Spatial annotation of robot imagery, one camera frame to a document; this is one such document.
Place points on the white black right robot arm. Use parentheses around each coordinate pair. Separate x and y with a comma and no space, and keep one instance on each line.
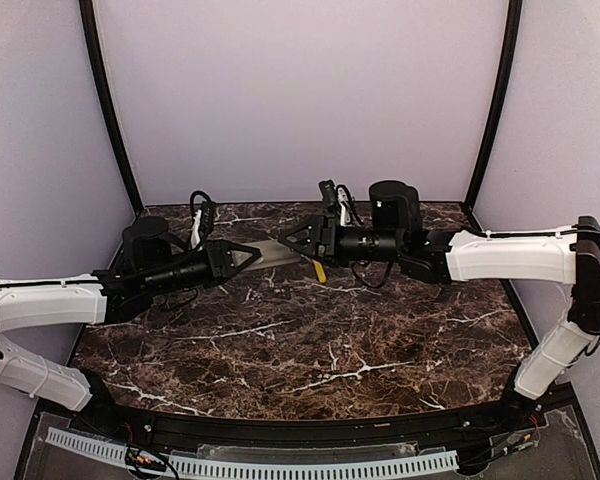
(568,255)

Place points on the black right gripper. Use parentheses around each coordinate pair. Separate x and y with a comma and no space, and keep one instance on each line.
(325,236)

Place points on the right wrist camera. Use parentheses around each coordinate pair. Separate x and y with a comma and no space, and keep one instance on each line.
(339,202)

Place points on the grey remote control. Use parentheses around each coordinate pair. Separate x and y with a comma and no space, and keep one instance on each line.
(273,254)

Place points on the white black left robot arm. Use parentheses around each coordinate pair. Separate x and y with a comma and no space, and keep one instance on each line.
(154,262)

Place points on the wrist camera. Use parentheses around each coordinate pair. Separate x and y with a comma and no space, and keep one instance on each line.
(203,214)
(339,202)

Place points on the yellow handled screwdriver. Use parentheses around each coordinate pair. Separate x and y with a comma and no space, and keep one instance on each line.
(319,271)

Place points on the white slotted cable duct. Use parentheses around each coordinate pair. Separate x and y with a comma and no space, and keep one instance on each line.
(225,462)

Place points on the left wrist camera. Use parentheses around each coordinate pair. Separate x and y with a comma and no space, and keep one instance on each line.
(203,214)

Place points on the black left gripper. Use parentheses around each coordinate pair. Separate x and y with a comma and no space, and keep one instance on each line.
(213,262)

